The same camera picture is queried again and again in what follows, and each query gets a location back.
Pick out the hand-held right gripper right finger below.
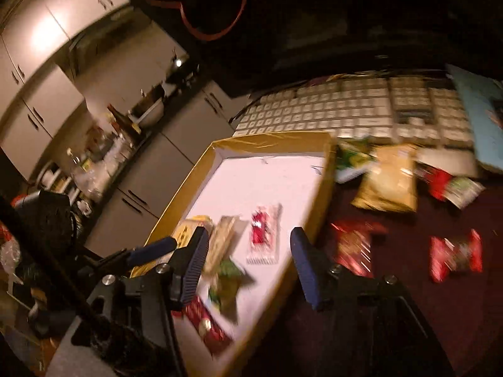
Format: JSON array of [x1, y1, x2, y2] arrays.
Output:
[[290, 227, 456, 377]]

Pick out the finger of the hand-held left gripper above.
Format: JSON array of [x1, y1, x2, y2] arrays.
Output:
[[98, 237, 178, 270]]

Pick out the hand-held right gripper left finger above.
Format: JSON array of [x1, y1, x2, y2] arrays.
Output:
[[47, 226, 211, 377]]

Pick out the large beige cake packet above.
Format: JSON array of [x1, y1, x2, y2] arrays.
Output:
[[173, 215, 215, 248]]

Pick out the long beige snack packet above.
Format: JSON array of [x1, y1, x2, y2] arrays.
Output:
[[204, 215, 246, 273]]

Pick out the dark red white-circle snack packet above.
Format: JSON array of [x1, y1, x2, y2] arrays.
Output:
[[183, 296, 232, 356]]

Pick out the red and white snack packet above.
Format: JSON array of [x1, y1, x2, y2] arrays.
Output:
[[246, 203, 284, 265]]

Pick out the cardboard tray with yellow tape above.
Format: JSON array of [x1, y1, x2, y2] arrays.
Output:
[[130, 131, 339, 370]]

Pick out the gold snack packet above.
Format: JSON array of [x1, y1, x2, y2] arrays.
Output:
[[351, 144, 419, 213]]

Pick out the red and black snack packet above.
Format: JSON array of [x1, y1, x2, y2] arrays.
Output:
[[429, 230, 483, 283]]

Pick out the small green white snack packet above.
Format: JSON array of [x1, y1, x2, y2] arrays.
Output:
[[444, 177, 486, 210]]

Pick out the dish rack with bowls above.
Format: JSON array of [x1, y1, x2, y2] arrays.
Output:
[[37, 161, 79, 201]]

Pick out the clear plastic bags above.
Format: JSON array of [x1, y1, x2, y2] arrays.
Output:
[[71, 141, 130, 201]]

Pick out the white lower kitchen cabinets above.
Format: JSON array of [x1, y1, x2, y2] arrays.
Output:
[[84, 80, 236, 256]]

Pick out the white kitchen cabinets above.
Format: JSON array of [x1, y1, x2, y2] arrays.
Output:
[[0, 0, 130, 181], [84, 80, 236, 256]]

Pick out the black kitchen counter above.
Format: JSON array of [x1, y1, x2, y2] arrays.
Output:
[[79, 74, 209, 213]]

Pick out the dark sauce bottle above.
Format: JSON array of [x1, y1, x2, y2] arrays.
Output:
[[107, 103, 132, 134]]

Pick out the white bowl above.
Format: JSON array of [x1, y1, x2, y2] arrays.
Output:
[[130, 100, 166, 128]]

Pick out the dark frying pan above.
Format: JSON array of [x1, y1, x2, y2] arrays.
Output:
[[130, 84, 166, 114]]

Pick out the beige computer keyboard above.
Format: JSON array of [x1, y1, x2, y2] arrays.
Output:
[[232, 74, 474, 150]]

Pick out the steel wok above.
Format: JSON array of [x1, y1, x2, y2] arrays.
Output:
[[165, 49, 197, 83]]

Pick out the white upper kitchen cabinets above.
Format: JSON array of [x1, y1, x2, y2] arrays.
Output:
[[0, 0, 130, 181]]

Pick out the blue notebook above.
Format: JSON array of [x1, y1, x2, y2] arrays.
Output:
[[446, 64, 503, 173]]

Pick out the black computer monitor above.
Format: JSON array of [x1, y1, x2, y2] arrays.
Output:
[[118, 0, 503, 99]]

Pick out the red cable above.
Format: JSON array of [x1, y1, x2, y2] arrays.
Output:
[[126, 0, 249, 43]]

